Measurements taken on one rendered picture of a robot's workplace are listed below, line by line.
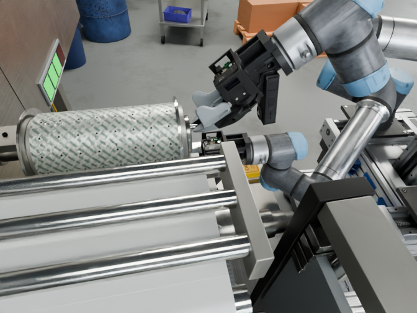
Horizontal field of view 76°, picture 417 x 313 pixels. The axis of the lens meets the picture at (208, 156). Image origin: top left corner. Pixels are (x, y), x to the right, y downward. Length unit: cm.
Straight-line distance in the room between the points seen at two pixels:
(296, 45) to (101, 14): 339
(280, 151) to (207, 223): 51
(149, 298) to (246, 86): 37
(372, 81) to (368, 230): 36
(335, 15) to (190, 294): 42
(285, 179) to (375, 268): 56
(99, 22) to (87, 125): 333
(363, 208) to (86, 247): 20
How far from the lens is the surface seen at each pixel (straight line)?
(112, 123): 48
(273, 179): 77
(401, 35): 68
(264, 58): 47
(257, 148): 67
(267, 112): 53
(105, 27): 380
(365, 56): 52
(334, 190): 24
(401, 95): 137
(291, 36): 47
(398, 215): 123
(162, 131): 47
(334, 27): 48
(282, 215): 32
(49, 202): 24
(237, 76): 45
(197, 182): 22
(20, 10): 84
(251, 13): 362
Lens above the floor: 161
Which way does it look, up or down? 48 degrees down
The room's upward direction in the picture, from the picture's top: 3 degrees clockwise
